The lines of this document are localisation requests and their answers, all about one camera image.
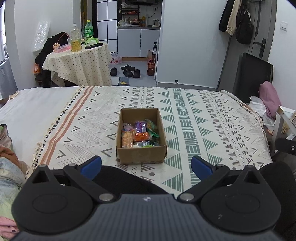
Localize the brown cardboard box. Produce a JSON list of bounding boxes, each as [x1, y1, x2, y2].
[[115, 108, 168, 164]]

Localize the green snack packet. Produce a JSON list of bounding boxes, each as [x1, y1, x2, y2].
[[145, 119, 159, 139]]

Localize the orange snack packet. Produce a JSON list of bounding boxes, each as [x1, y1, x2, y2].
[[133, 132, 150, 142]]

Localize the purple snack packet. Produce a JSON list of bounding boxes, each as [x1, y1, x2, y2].
[[135, 121, 147, 133]]

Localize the orange cracker packet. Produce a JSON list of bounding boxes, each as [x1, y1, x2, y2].
[[121, 131, 134, 148]]

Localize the patterned bed blanket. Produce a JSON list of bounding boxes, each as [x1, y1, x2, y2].
[[1, 86, 272, 195]]

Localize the single black slipper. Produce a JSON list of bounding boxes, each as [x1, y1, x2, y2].
[[110, 68, 117, 77]]

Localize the table with dotted cloth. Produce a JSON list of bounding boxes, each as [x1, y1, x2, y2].
[[42, 43, 112, 87]]

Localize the black slippers pile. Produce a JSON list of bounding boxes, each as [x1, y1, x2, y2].
[[121, 65, 140, 78]]

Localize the pink plastic bag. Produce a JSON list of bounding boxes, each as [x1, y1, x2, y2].
[[110, 52, 122, 64]]

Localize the red oil bottle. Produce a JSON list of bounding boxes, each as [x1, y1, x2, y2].
[[147, 59, 155, 76]]

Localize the yellow oil bottle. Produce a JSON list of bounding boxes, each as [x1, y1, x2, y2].
[[70, 24, 82, 52]]

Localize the white kitchen cabinet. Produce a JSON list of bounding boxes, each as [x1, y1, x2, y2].
[[117, 28, 160, 58]]

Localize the green soda bottle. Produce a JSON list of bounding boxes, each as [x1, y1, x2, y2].
[[84, 20, 94, 40]]

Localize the black hanging clothes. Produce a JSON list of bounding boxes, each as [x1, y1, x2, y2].
[[219, 0, 254, 45]]

